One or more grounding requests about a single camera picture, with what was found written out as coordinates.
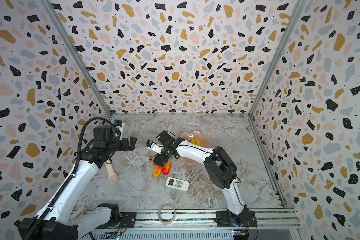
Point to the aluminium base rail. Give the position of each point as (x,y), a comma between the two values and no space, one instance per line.
(167,224)

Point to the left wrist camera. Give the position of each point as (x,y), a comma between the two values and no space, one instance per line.
(120,126)

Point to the white remote control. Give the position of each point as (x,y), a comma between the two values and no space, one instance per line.
(177,184)

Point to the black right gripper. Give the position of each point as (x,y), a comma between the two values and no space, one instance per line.
(162,151)

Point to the orange yellow fake mango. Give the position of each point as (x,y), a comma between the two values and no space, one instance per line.
(157,171)

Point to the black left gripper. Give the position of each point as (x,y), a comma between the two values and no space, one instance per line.
(125,146)

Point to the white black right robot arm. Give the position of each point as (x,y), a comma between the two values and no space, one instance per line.
(221,170)

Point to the red orange fake mango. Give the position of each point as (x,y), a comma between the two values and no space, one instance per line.
(166,169)

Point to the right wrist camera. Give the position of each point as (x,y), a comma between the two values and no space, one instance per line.
(154,147)

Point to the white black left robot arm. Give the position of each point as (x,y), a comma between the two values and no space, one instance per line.
(54,221)

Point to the pink scalloped fruit bowl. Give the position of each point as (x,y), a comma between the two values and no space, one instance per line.
(205,141)

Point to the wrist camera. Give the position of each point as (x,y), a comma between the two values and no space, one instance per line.
(120,126)
(154,147)

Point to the yellow fake apple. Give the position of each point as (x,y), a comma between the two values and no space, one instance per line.
(195,142)

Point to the red fake strawberry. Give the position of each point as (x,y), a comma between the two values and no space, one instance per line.
(152,160)

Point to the beige wooden pestle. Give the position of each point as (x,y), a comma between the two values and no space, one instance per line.
(112,176)

